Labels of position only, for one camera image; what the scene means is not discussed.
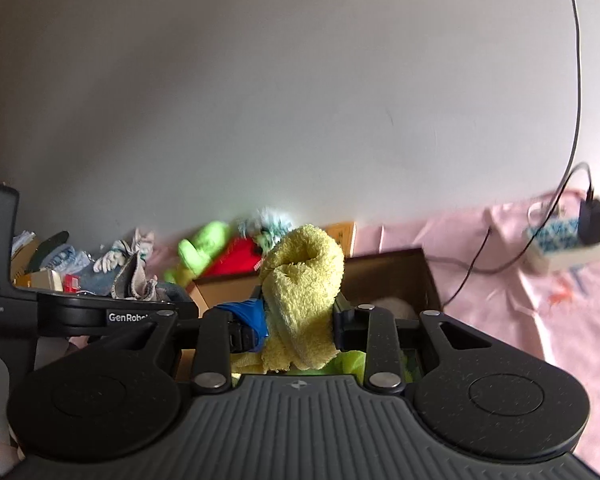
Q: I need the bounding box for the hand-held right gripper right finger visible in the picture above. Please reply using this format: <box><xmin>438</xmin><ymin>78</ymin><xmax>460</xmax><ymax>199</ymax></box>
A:
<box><xmin>331</xmin><ymin>296</ymin><xmax>493</xmax><ymax>394</ymax></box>

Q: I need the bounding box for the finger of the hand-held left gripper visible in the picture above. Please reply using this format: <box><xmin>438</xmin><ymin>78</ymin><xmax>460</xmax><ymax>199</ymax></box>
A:
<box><xmin>220</xmin><ymin>297</ymin><xmax>270</xmax><ymax>353</ymax></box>

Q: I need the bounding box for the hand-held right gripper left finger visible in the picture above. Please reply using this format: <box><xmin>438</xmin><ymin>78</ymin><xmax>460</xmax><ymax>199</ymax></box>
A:
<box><xmin>127</xmin><ymin>307</ymin><xmax>262</xmax><ymax>395</ymax></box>

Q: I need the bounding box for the yellow terry towel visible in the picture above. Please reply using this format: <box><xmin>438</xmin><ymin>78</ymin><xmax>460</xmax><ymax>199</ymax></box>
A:
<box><xmin>259</xmin><ymin>224</ymin><xmax>346</xmax><ymax>373</ymax></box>

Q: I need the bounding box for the brown cardboard box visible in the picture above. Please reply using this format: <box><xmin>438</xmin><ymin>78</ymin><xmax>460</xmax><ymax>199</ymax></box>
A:
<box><xmin>175</xmin><ymin>247</ymin><xmax>443</xmax><ymax>381</ymax></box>

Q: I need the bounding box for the small brown carton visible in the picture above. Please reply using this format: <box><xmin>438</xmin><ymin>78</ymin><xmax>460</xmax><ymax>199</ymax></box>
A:
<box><xmin>10</xmin><ymin>232</ymin><xmax>65</xmax><ymax>291</ymax></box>

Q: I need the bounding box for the black insole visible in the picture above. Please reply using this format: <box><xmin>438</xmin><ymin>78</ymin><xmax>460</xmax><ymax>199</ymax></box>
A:
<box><xmin>27</xmin><ymin>230</ymin><xmax>71</xmax><ymax>273</ymax></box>

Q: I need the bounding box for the red plush toy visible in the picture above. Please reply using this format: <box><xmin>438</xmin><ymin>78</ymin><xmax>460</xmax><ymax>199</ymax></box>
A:
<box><xmin>200</xmin><ymin>236</ymin><xmax>266</xmax><ymax>278</ymax></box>

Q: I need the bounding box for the pale round plush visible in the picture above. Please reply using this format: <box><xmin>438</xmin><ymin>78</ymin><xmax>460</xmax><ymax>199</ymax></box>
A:
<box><xmin>367</xmin><ymin>296</ymin><xmax>421</xmax><ymax>322</ymax></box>

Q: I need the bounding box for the lime green plush toy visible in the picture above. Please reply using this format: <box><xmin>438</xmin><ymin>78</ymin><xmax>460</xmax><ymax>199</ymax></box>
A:
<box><xmin>164</xmin><ymin>220</ymin><xmax>233</xmax><ymax>283</ymax></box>

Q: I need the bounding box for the blue denim cloth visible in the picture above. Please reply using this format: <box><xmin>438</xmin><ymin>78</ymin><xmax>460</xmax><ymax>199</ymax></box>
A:
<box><xmin>77</xmin><ymin>265</ymin><xmax>183</xmax><ymax>302</ymax></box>

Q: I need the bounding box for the grey cloth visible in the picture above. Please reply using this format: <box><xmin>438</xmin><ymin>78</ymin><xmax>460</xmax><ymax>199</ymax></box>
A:
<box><xmin>111</xmin><ymin>252</ymin><xmax>160</xmax><ymax>301</ymax></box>

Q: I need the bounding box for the pink bedsheet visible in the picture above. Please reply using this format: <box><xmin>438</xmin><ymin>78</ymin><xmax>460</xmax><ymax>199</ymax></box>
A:
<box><xmin>145</xmin><ymin>187</ymin><xmax>600</xmax><ymax>480</ymax></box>

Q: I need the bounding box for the white power strip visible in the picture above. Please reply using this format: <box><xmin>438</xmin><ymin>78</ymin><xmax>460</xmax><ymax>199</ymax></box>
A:
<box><xmin>524</xmin><ymin>205</ymin><xmax>600</xmax><ymax>273</ymax></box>

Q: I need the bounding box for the black charger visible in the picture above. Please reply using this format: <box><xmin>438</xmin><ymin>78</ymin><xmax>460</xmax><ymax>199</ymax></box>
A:
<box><xmin>578</xmin><ymin>195</ymin><xmax>600</xmax><ymax>248</ymax></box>

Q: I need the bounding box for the black cable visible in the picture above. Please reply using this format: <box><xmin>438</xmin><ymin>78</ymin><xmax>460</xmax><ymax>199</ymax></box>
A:
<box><xmin>425</xmin><ymin>161</ymin><xmax>595</xmax><ymax>311</ymax></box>

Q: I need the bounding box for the grey cable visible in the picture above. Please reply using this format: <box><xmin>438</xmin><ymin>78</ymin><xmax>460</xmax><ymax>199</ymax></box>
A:
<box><xmin>527</xmin><ymin>0</ymin><xmax>582</xmax><ymax>231</ymax></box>

